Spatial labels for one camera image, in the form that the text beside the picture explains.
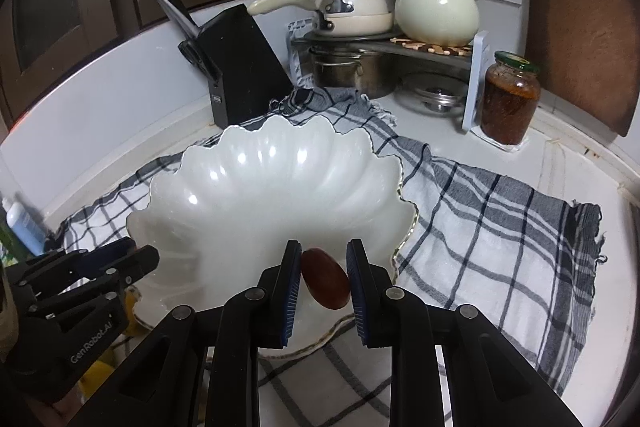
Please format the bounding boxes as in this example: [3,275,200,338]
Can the steel pot lid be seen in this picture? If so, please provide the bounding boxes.
[397,72,473,114]

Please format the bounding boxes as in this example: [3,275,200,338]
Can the cream frying pan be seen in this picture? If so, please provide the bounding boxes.
[246,0,395,38]

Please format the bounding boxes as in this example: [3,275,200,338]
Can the black kitchen scissors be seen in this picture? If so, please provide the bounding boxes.
[178,38,221,80]

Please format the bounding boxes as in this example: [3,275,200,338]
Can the grey corner shelf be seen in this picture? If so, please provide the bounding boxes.
[287,19,488,132]

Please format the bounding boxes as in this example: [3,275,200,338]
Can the brown wooden cutting board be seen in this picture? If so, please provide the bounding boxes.
[520,0,640,138]

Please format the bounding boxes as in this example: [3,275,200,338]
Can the cream ceramic casserole pot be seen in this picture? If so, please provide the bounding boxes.
[393,0,480,48]

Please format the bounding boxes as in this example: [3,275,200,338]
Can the blue white pump bottle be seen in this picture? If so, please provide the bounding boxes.
[1,197,48,258]

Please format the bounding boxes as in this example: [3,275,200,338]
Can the red jujube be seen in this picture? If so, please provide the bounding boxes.
[300,248,351,310]

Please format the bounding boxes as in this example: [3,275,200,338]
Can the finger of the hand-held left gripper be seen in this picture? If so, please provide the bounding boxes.
[27,245,161,324]
[5,237,137,291]

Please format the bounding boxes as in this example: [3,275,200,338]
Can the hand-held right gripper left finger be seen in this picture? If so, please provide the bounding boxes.
[67,239,303,427]

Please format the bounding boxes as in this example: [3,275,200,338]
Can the steel knife handle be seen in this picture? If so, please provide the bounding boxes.
[149,0,201,38]

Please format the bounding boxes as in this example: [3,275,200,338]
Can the glass jar of chili sauce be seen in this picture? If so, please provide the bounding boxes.
[480,51,542,146]

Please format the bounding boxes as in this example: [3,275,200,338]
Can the stainless steel stockpot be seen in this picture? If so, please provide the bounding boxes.
[307,47,396,98]

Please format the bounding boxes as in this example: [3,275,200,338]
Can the wooden trivet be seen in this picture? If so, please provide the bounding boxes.
[390,36,473,56]

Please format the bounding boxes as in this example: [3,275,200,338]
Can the black knife block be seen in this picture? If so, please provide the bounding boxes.
[192,4,293,130]

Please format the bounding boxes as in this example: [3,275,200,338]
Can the grey white checked cloth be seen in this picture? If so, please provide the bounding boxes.
[55,87,606,427]

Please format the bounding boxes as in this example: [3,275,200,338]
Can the yellow banana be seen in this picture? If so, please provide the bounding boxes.
[79,286,142,404]

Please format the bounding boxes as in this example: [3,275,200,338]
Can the white scalloped bowl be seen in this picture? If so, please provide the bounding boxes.
[125,114,420,360]

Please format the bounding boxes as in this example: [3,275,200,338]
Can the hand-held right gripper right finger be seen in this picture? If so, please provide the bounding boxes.
[346,238,583,427]

